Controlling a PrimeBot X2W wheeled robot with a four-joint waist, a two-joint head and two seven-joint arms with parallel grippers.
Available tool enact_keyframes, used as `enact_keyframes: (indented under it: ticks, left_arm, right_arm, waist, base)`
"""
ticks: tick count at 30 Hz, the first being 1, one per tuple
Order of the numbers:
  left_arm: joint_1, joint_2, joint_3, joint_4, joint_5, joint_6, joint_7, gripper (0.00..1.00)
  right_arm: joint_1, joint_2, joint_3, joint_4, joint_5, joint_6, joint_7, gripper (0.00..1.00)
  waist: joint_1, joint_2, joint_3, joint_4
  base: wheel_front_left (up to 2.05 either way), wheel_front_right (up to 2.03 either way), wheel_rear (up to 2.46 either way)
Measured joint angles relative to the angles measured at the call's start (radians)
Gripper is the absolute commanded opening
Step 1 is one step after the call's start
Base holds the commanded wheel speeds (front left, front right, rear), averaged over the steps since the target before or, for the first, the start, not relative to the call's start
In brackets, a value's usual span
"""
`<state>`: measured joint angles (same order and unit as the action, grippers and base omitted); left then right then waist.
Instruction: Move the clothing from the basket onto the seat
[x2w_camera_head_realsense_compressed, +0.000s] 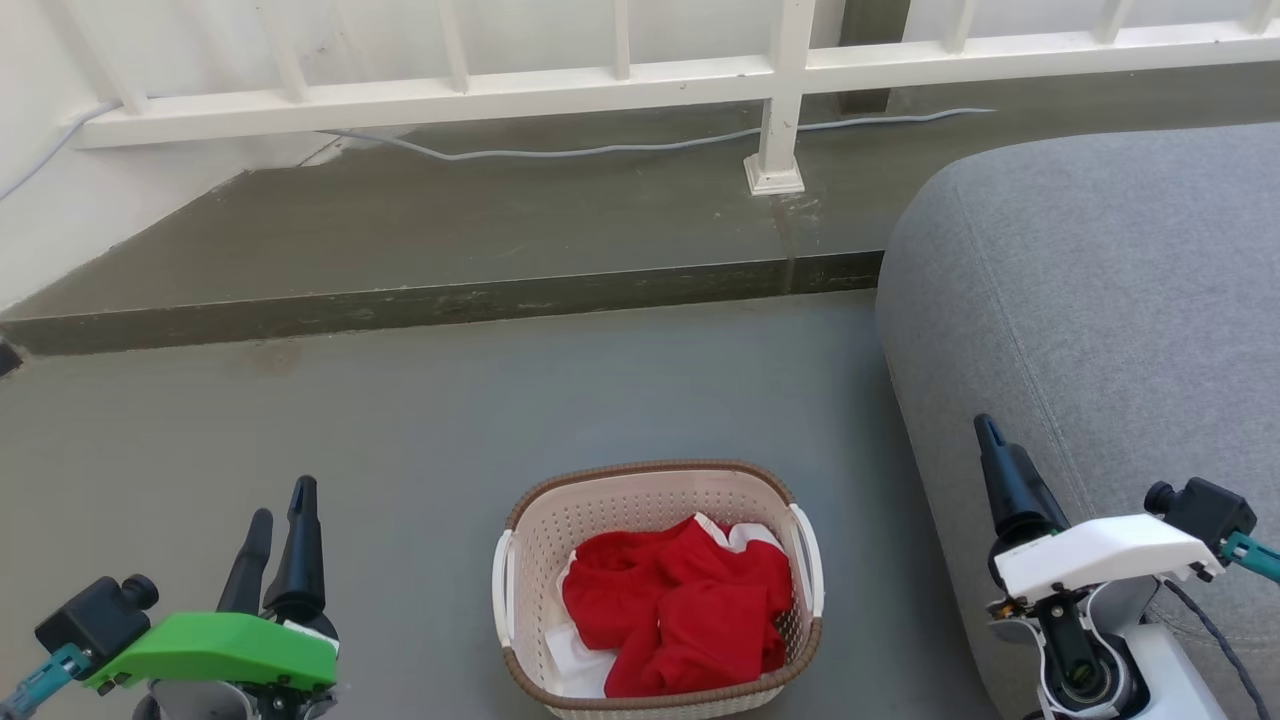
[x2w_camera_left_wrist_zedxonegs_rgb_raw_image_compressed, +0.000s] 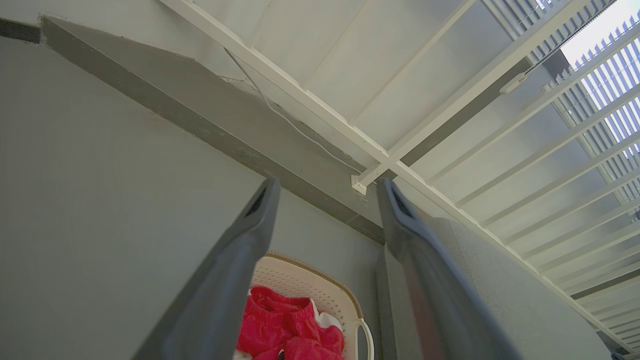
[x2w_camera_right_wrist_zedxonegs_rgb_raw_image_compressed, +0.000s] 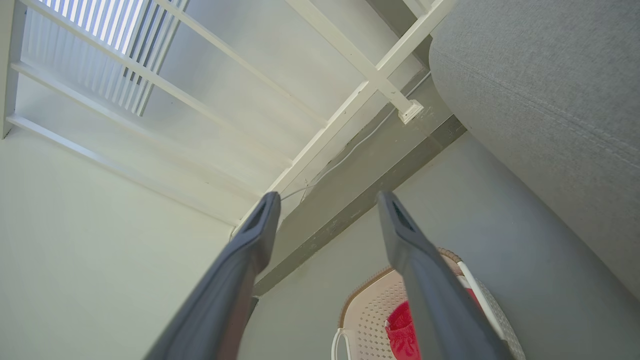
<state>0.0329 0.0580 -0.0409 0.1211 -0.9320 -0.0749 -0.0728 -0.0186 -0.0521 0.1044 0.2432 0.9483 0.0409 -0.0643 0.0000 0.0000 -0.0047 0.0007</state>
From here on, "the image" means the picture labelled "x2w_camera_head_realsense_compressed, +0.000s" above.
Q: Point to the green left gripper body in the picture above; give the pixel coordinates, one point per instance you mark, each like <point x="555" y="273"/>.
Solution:
<point x="220" y="645"/>

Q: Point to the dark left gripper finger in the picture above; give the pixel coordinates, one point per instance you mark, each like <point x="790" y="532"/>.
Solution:
<point x="298" y="560"/>
<point x="247" y="565"/>

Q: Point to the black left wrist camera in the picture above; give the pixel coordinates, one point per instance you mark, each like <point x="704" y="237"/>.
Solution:
<point x="95" y="615"/>

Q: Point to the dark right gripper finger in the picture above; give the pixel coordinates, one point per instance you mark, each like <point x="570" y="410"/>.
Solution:
<point x="1015" y="490"/>

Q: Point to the grey fabric sofa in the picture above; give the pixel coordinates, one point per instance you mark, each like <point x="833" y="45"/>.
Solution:
<point x="1100" y="300"/>

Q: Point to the white metal railing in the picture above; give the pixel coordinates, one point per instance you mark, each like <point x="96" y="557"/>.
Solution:
<point x="400" y="95"/>

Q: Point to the small black object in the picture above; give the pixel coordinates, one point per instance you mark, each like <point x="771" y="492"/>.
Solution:
<point x="6" y="358"/>

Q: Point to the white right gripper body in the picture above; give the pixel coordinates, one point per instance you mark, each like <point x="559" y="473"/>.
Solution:
<point x="1100" y="555"/>

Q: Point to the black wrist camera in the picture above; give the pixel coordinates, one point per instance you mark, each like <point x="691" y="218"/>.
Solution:
<point x="1205" y="515"/>
<point x="95" y="615"/>

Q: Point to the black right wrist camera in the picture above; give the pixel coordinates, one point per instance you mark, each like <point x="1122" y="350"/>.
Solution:
<point x="1205" y="515"/>

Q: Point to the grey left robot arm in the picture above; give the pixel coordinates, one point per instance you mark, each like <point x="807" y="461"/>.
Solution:
<point x="200" y="703"/>

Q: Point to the red and white garment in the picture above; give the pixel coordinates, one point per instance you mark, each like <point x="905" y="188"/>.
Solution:
<point x="690" y="605"/>

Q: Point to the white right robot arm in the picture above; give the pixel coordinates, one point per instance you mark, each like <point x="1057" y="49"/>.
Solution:
<point x="1170" y="670"/>

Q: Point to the cream perforated laundry basket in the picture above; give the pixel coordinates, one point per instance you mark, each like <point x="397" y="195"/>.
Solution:
<point x="600" y="510"/>

